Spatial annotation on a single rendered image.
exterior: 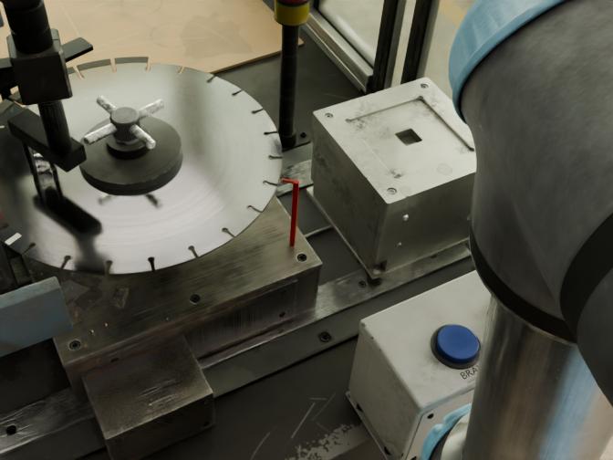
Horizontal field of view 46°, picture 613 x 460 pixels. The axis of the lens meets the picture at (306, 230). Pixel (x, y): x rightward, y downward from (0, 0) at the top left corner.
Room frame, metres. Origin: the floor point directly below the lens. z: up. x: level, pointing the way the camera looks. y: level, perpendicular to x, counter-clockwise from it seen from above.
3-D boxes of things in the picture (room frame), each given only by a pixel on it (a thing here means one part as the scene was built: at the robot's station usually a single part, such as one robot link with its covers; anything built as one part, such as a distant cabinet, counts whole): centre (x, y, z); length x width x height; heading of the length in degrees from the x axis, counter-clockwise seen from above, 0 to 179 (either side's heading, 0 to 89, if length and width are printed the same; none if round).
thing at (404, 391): (0.45, -0.21, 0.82); 0.28 x 0.11 x 0.15; 122
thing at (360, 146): (0.70, -0.12, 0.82); 0.18 x 0.18 x 0.15; 32
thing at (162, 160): (0.58, 0.20, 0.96); 0.11 x 0.11 x 0.03
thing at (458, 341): (0.40, -0.16, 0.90); 0.04 x 0.04 x 0.02
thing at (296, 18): (0.84, 0.04, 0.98); 0.05 x 0.04 x 0.03; 32
